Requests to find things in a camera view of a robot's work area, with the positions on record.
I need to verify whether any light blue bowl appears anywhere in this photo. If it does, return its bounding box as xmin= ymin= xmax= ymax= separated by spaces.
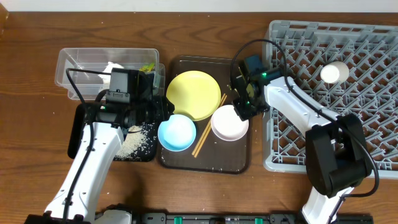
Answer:
xmin=157 ymin=114 xmax=197 ymax=152

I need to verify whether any rice pile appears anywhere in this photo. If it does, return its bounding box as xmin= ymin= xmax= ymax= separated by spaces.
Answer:
xmin=115 ymin=126 xmax=147 ymax=161

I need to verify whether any pink bowl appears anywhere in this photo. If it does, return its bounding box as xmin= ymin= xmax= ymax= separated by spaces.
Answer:
xmin=211 ymin=105 xmax=249 ymax=141

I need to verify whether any green snack wrapper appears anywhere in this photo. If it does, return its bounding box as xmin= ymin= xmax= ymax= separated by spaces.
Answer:
xmin=139 ymin=63 xmax=155 ymax=72

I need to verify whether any white napkin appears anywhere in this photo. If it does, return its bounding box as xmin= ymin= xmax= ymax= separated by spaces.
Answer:
xmin=98 ymin=62 xmax=124 ymax=85

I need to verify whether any white cup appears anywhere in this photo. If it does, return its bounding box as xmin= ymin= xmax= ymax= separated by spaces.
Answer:
xmin=320 ymin=61 xmax=349 ymax=84

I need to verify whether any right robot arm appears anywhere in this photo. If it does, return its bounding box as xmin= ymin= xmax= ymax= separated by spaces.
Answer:
xmin=231 ymin=55 xmax=373 ymax=223

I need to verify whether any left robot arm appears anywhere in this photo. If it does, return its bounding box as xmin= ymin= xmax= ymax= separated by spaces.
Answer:
xmin=25 ymin=68 xmax=174 ymax=223

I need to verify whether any grey dishwasher rack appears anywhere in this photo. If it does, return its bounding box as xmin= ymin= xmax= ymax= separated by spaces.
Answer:
xmin=262 ymin=21 xmax=397 ymax=179

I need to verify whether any yellow plate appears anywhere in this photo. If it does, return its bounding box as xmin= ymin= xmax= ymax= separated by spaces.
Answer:
xmin=166 ymin=70 xmax=221 ymax=121

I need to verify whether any black plastic tray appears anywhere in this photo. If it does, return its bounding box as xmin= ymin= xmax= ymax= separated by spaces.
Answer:
xmin=67 ymin=105 xmax=157 ymax=162

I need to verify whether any wooden chopstick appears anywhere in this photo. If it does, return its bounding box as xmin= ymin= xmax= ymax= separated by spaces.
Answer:
xmin=191 ymin=93 xmax=226 ymax=156
xmin=193 ymin=95 xmax=228 ymax=159

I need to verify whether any brown serving tray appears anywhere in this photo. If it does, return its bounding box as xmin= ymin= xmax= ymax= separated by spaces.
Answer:
xmin=159 ymin=55 xmax=250 ymax=174

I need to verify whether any clear plastic bin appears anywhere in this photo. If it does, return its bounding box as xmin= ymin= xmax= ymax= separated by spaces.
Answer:
xmin=55 ymin=48 xmax=165 ymax=100

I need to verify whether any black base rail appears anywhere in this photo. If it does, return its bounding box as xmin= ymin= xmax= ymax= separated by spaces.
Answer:
xmin=93 ymin=212 xmax=374 ymax=224

